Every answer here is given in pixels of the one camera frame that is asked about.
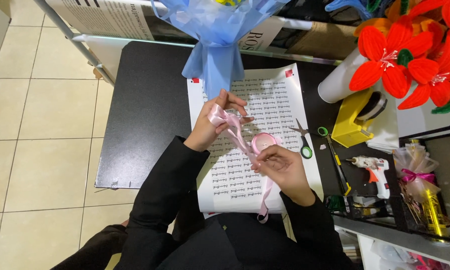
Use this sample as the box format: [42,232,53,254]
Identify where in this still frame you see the person's left hand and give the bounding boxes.
[183,89,255,152]

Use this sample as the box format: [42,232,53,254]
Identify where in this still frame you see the person's right hand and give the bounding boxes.
[250,145,316,207]

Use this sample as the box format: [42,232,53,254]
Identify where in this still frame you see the pink satin ribbon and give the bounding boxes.
[207,104,273,224]

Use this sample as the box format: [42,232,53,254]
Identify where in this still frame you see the pink ribbon spool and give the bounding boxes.
[251,132,282,155]

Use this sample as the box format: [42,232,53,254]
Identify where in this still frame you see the white printed sticker sheet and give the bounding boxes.
[187,63,324,219]

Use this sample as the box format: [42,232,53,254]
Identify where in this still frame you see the yellow black utility knife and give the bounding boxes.
[317,127,352,196]

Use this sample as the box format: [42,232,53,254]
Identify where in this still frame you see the yellow tape dispenser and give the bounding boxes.
[331,87,388,148]

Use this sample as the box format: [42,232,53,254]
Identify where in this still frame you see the white glue gun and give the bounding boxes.
[346,155,391,199]

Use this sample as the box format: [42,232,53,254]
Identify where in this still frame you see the white paper roll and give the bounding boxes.
[318,47,368,104]

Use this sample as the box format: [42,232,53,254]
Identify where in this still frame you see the black table mat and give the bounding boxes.
[95,40,400,197]

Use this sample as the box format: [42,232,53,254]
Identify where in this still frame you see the blue wrapped flower bouquet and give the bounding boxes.
[150,0,291,100]

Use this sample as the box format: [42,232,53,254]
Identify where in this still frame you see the cellophane wrapped gift pink bow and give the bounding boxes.
[393,144,441,203]

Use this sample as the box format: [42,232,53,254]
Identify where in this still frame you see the newspaper print wrapping paper rolls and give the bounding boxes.
[45,0,357,62]

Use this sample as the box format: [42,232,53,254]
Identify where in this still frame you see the gold foil roll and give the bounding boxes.
[422,188,448,238]

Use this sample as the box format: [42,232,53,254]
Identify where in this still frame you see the red pipe cleaner flowers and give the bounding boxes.
[349,0,450,121]

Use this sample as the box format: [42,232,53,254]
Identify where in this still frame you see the black green handled scissors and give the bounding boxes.
[288,118,313,159]

